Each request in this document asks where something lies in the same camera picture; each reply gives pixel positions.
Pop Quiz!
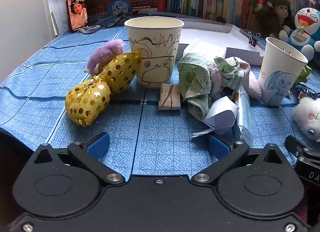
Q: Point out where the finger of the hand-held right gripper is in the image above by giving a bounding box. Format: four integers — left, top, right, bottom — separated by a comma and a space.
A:
285, 135, 320, 159

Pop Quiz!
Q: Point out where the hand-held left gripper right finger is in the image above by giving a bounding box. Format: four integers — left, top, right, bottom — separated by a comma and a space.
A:
191, 135, 285, 186

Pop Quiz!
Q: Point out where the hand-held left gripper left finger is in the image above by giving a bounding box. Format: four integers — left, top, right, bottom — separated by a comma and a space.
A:
34, 132, 125, 185

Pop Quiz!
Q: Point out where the packaged blue face mask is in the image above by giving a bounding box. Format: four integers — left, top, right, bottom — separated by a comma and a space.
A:
234, 85, 253, 148

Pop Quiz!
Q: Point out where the blue patterned drawstring pouch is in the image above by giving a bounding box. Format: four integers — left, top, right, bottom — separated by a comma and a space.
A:
295, 84, 320, 99

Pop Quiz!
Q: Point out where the green patterned cloth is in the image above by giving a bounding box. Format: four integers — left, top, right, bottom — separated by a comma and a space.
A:
177, 53, 242, 121

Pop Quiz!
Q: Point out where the pink towel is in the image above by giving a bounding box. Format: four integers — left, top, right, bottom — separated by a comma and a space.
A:
210, 57, 262, 100

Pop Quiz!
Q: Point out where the green plush scrunchie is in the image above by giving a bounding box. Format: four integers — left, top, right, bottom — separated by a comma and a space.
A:
295, 65, 313, 85

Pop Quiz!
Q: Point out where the purple plush toy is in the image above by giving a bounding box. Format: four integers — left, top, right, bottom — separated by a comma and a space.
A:
84, 39, 126, 74

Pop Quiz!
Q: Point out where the white foam sheet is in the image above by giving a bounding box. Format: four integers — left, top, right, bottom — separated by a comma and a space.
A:
184, 39, 228, 60

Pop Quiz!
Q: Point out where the white cardboard tray box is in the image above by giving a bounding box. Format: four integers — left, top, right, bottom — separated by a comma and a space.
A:
135, 17, 267, 66

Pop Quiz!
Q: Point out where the white fluffy cat plush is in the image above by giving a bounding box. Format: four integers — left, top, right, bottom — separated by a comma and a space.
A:
293, 96, 320, 143

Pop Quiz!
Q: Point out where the white folded paper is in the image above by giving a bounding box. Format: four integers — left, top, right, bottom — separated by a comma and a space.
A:
191, 96, 240, 138

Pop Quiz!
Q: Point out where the small ribbon-tied paper box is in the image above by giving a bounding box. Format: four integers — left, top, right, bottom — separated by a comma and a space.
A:
158, 83, 181, 111

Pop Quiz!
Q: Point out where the paper cup with elephant drawing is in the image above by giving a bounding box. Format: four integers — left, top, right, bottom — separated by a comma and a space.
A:
258, 37, 309, 106

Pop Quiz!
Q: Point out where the paper cup with scribble drawing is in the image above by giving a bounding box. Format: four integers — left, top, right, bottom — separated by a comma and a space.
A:
124, 17, 185, 89

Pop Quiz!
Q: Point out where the black binder clip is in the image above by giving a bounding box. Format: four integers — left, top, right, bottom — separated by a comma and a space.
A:
247, 32, 261, 47

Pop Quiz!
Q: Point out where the grey carabiner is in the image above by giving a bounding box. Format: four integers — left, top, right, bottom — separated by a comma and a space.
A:
79, 25, 101, 34

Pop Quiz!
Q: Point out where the miniature black bicycle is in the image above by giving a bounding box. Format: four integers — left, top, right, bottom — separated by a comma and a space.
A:
100, 11, 158, 28

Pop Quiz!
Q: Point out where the blue robot cat plush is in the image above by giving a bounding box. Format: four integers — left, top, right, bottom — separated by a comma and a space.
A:
279, 7, 320, 61

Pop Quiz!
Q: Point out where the smartphone with lit screen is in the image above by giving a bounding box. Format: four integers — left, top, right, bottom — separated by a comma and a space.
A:
66, 0, 89, 33

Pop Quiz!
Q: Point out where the brown-haired doll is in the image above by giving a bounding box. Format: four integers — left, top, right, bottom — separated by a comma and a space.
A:
254, 0, 297, 39

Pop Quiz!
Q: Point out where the round blue hand fan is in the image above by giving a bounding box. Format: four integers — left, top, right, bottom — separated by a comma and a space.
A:
107, 0, 130, 15

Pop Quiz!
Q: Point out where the red can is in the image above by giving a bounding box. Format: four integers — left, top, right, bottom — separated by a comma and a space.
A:
255, 0, 268, 13

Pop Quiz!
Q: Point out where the red plastic basket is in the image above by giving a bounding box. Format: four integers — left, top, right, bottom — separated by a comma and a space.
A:
86, 0, 168, 16

